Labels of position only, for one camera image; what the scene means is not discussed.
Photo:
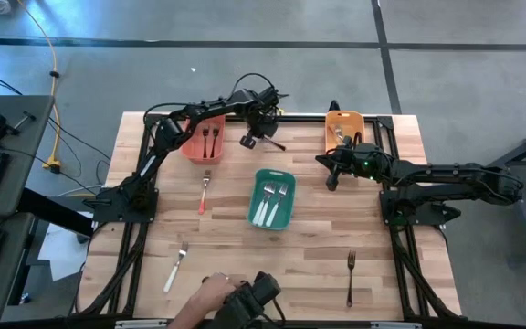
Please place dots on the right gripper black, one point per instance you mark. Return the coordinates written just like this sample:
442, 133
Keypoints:
352, 162

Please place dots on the black camera with mount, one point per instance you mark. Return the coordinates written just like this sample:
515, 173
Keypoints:
263, 288

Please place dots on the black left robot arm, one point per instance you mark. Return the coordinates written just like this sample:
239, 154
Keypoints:
153, 164

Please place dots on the teal plastic bin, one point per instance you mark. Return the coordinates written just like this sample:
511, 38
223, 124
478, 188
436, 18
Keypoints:
286, 215

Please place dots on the orange plastic bin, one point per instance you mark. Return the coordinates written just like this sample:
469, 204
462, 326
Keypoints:
194, 155

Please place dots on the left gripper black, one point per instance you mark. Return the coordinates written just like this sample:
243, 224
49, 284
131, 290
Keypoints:
258, 107

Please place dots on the person's hand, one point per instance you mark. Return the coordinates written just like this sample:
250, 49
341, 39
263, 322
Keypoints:
215, 292

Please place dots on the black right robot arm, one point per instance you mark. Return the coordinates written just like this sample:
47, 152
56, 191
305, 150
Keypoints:
450, 176

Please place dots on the yellow plastic bin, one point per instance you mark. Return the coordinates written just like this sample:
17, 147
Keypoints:
354, 125

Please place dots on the person's forearm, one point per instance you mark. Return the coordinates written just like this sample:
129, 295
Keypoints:
185, 320

